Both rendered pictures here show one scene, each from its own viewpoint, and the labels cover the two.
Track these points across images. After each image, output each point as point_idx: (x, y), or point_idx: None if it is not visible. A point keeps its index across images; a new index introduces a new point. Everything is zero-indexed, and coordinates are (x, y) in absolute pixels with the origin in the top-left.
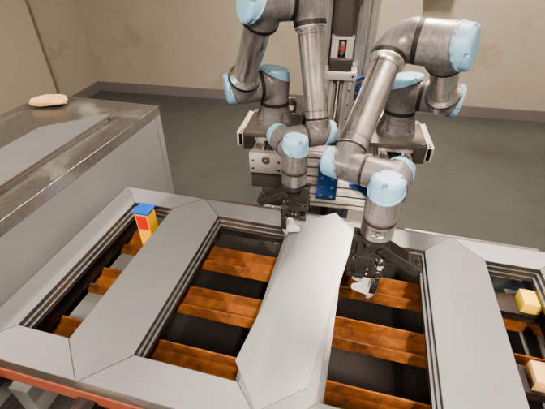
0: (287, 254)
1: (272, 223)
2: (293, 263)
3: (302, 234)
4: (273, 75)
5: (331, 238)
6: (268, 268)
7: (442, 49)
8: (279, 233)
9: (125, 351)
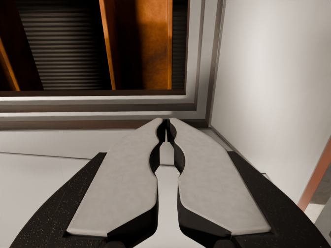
0: (36, 152)
1: (238, 23)
2: (5, 180)
3: (173, 178)
4: None
5: (179, 245)
6: (158, 15)
7: None
8: (197, 69)
9: None
